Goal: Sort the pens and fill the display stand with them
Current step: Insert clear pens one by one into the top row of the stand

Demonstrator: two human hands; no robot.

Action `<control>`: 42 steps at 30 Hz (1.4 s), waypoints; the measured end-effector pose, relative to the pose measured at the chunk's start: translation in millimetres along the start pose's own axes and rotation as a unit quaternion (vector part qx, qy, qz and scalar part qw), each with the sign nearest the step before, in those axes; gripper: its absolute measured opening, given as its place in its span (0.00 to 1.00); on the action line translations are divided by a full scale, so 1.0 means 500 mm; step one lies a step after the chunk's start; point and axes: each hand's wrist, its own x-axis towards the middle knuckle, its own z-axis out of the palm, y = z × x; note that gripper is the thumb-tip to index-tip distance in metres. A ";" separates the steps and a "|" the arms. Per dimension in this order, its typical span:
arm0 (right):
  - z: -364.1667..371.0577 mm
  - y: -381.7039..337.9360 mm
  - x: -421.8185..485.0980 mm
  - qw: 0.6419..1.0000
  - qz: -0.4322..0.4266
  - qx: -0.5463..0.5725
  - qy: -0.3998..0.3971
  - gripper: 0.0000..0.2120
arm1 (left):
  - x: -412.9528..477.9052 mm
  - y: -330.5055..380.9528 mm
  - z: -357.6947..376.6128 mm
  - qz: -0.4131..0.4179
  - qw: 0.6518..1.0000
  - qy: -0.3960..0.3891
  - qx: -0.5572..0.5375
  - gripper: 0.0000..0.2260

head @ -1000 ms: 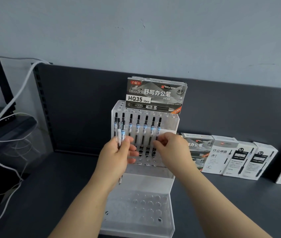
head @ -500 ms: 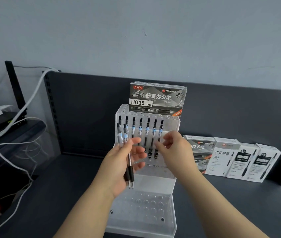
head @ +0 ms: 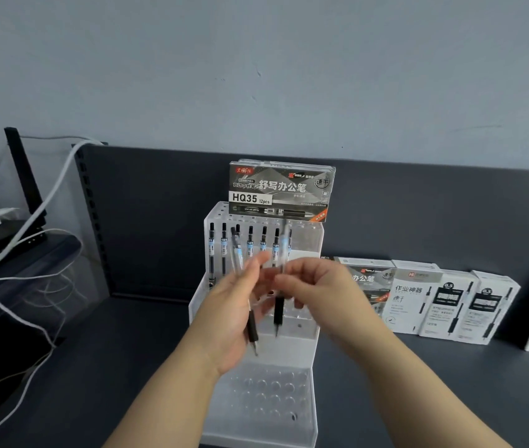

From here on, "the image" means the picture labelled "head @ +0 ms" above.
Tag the person's left hand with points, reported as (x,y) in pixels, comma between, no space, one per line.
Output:
(227,317)

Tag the dark grey shelf back panel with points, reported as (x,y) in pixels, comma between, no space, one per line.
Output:
(385,214)

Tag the person's left forearm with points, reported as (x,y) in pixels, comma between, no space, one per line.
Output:
(175,396)

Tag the person's right hand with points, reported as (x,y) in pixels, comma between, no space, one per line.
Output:
(334,298)

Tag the row of standing gel pens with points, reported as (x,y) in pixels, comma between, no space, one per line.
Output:
(223,251)

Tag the white pen box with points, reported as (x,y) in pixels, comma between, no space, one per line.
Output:
(491,307)
(451,307)
(407,298)

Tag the black router antenna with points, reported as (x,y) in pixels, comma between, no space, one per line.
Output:
(24,172)

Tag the person's left thumb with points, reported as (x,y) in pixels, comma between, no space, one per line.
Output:
(256,268)

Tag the person's right forearm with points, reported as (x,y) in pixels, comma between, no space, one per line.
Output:
(404,382)

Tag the person's right fingers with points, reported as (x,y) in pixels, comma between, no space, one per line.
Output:
(292,279)

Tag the black grip clear gel pen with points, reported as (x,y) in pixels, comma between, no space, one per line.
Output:
(251,328)
(278,312)

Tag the clear acrylic pen display stand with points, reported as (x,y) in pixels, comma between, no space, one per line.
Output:
(264,391)

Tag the grey pen box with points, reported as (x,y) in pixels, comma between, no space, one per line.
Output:
(273,191)
(371,279)
(292,162)

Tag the black side shelf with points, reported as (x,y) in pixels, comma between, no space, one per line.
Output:
(7,293)

